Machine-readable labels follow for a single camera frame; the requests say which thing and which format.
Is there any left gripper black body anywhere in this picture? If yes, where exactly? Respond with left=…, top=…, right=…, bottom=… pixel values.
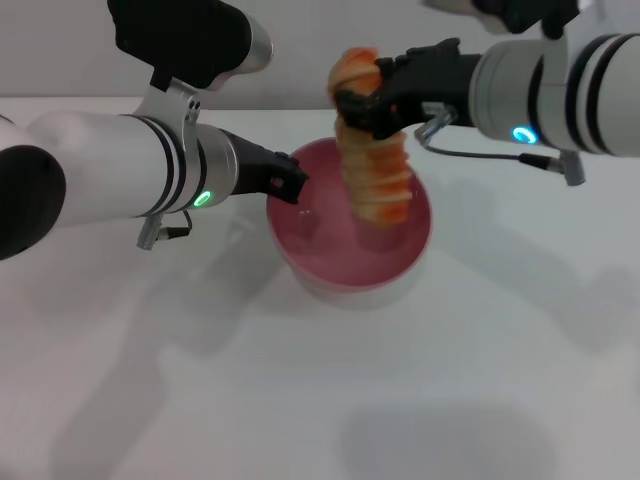
left=219, top=128, right=281, bottom=199

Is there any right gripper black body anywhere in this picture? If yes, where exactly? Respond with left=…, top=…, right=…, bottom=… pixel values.
left=389, top=37, right=484, bottom=141

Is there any orange ridged bread loaf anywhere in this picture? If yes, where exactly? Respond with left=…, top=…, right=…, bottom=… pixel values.
left=327, top=47, right=414, bottom=231

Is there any pink plastic bowl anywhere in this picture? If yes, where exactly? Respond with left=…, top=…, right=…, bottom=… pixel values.
left=264, top=137, right=434, bottom=311

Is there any left silver camera bracket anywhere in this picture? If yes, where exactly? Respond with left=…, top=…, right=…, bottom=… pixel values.
left=134, top=74, right=202, bottom=151

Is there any silver camera bracket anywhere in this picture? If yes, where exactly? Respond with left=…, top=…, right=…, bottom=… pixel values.
left=537, top=22, right=571, bottom=149
left=134, top=74, right=202, bottom=151

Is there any right wrist camera black housing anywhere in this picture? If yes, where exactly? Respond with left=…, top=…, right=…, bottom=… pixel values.
left=422, top=0, right=584, bottom=39

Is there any right silver camera bracket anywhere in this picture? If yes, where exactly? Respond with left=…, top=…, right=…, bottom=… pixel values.
left=537, top=22, right=571, bottom=149

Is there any left arm cable with plug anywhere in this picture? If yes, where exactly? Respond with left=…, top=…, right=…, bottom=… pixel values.
left=137, top=208, right=194, bottom=250

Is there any arm cable with plug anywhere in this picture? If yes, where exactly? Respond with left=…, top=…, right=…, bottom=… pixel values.
left=137, top=208, right=194, bottom=250
left=414, top=107, right=586, bottom=187

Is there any right arm cable with plug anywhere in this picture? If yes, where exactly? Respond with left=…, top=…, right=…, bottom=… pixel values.
left=414, top=107, right=586, bottom=187

